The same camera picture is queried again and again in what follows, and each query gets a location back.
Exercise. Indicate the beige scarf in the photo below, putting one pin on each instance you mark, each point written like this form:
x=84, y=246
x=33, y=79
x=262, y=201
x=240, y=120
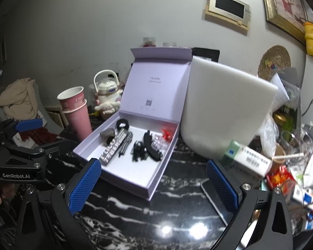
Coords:
x=15, y=96

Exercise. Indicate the white printed paper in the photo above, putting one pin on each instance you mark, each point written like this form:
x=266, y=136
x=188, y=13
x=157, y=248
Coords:
x=280, y=91

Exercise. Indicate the black box with white lettering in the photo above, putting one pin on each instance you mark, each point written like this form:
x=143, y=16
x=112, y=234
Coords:
x=112, y=149

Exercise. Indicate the clear plastic bag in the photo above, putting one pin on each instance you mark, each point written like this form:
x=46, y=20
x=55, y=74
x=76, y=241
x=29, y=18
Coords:
x=268, y=132

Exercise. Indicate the green packaged box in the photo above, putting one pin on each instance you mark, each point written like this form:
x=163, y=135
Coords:
x=283, y=119

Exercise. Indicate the white stick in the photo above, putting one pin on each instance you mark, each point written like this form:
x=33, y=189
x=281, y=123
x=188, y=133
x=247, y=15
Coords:
x=289, y=156

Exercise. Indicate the pink paper cup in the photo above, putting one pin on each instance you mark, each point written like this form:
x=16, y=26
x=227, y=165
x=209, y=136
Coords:
x=73, y=100
x=79, y=125

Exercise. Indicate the lavender gift box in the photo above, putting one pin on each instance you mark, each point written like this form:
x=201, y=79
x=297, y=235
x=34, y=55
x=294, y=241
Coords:
x=135, y=173

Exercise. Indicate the clear plastic hair clip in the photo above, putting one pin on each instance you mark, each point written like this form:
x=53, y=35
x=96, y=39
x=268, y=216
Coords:
x=159, y=143

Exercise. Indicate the white foam block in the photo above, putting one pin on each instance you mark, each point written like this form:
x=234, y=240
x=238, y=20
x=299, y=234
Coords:
x=224, y=104

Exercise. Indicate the gold framed picture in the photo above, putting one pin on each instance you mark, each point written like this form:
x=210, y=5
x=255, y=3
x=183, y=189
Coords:
x=284, y=5

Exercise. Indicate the small black claw clip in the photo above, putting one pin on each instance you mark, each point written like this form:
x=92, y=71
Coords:
x=138, y=151

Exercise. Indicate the blue white small box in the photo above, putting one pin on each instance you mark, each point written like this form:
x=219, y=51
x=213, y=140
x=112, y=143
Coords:
x=309, y=198

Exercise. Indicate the red plaid cloth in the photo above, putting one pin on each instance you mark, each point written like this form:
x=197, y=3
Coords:
x=41, y=135

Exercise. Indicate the green white medicine box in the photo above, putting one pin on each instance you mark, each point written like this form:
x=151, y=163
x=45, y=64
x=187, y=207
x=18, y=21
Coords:
x=250, y=160

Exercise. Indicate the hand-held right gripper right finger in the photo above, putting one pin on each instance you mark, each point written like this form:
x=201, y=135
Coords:
x=221, y=187

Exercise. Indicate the brown paper cup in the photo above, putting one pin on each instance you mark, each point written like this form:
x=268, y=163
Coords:
x=277, y=158

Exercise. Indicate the grey chair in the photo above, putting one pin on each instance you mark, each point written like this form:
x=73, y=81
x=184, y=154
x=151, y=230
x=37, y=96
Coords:
x=40, y=109

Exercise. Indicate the white cartoon dog teapot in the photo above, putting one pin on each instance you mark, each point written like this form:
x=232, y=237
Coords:
x=107, y=93

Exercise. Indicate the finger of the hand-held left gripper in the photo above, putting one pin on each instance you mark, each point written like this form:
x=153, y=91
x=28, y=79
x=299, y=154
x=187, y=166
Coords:
x=40, y=149
x=28, y=125

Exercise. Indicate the black flat item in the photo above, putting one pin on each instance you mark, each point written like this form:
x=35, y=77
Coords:
x=206, y=54

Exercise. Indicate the black smartphone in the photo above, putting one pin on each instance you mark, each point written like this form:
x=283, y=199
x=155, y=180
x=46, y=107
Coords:
x=204, y=186

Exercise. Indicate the wall intercom panel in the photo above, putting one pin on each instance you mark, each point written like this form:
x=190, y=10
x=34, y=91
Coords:
x=228, y=9

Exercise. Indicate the small clear jar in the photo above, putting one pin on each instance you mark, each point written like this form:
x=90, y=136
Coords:
x=149, y=42
x=169, y=44

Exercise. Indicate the large black toothed hair clip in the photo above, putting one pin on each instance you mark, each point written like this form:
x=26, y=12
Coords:
x=149, y=145

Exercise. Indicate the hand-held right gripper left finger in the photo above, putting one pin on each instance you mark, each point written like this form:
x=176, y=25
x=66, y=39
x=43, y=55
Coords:
x=84, y=186

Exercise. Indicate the dark shiny rectangular case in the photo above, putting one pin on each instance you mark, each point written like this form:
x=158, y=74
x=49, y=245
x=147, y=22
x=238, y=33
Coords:
x=105, y=135

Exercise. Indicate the round woven trivet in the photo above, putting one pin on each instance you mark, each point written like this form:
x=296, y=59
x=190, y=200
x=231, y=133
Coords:
x=274, y=57

